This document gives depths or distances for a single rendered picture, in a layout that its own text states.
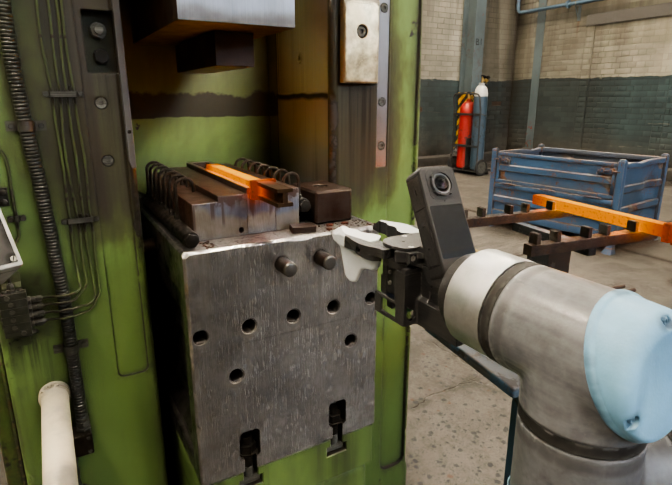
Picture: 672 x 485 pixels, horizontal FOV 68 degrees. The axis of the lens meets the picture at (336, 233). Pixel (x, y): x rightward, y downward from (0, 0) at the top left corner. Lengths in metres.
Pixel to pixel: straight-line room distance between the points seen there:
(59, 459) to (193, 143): 0.79
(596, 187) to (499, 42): 6.07
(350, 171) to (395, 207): 0.17
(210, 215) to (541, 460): 0.65
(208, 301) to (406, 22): 0.77
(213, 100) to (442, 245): 0.99
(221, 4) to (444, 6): 8.40
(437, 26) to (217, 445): 8.48
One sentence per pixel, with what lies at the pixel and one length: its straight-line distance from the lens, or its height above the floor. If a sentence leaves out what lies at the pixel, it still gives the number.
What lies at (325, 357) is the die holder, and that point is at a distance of 1.02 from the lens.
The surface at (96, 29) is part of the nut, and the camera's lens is 0.99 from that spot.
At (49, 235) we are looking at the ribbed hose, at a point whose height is 0.93.
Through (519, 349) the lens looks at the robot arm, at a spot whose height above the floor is 0.97.
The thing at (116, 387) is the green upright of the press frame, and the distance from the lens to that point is 1.13.
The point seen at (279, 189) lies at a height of 1.01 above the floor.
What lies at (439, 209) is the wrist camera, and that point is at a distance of 0.50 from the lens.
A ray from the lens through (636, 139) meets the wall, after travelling 8.95.
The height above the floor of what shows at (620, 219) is 0.92.
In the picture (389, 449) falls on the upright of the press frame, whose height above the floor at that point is 0.18.
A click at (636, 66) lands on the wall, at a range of 9.01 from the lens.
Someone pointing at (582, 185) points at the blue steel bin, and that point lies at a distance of 4.41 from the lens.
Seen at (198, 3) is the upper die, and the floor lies 1.30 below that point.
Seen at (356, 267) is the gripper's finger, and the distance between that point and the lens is 0.58.
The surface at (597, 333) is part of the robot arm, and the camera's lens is 0.37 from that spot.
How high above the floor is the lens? 1.15
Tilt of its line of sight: 15 degrees down
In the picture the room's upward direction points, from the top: straight up
